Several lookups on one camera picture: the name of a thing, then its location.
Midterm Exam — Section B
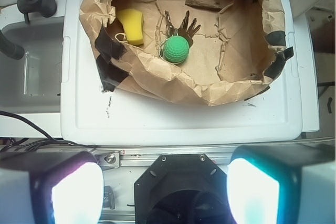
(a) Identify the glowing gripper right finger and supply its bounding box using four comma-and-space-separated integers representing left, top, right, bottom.
227, 144, 335, 223

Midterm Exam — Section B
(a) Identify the grey sink basin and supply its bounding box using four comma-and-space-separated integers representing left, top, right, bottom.
1, 17, 64, 114

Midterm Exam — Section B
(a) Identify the brown wood piece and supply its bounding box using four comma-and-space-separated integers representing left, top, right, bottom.
185, 0, 222, 12

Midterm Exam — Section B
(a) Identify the black cable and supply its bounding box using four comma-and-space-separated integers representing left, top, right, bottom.
0, 110, 98, 154

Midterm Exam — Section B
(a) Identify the aluminium frame rail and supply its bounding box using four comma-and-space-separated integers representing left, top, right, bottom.
93, 137, 336, 168

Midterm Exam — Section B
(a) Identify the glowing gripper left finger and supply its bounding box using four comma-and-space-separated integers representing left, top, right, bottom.
1, 151, 104, 223

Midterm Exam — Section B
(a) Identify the yellow sponge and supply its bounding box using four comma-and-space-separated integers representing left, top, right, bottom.
117, 8, 143, 46

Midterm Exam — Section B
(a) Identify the bunch of metal keys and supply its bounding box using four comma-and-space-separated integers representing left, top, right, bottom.
158, 10, 201, 61

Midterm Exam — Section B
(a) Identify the crumpled brown paper bag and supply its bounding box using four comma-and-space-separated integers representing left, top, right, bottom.
79, 0, 293, 106

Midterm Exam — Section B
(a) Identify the white plastic bin lid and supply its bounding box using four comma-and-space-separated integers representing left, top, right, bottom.
60, 0, 303, 146

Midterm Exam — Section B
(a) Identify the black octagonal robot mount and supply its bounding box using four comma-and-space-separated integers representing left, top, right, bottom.
134, 154, 235, 223

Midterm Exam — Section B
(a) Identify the green dimpled foam ball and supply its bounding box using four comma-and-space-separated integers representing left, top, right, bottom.
163, 36, 190, 64

